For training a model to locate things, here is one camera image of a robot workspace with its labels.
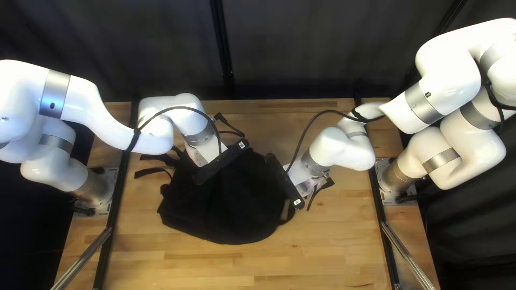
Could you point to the black backpack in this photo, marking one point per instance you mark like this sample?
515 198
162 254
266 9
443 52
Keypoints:
229 205

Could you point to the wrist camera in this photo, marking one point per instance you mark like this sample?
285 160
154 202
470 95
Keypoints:
288 185
219 162

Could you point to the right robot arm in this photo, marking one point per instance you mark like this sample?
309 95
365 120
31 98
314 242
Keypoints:
447 64

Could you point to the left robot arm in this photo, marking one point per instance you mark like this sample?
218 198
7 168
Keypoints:
84 104

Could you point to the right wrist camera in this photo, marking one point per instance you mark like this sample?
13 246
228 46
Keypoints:
288 185

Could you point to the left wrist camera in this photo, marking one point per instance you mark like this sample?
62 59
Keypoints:
219 162

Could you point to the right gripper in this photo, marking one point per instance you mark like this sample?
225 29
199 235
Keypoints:
307 183

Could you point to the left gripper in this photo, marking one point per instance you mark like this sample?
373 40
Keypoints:
207 152

